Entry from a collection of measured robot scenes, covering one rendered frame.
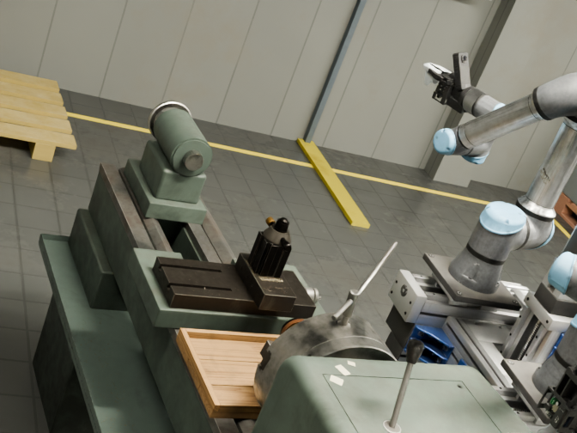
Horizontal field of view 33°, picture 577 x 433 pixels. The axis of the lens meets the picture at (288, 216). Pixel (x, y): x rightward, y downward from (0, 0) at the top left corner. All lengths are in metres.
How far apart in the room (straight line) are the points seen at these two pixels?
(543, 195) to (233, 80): 3.90
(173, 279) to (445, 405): 0.91
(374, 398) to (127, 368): 1.21
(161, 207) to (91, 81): 3.26
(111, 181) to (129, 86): 3.11
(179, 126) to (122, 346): 0.71
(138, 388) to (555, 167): 1.34
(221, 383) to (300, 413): 0.57
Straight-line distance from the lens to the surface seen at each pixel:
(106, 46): 6.21
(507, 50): 6.91
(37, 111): 5.56
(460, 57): 3.00
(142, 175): 3.22
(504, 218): 2.71
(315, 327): 2.13
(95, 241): 3.25
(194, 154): 3.02
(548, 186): 2.80
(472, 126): 2.79
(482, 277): 2.75
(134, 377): 2.94
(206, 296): 2.57
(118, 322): 3.15
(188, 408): 2.49
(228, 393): 2.41
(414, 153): 7.14
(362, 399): 1.89
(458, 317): 2.79
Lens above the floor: 2.25
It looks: 24 degrees down
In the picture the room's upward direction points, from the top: 22 degrees clockwise
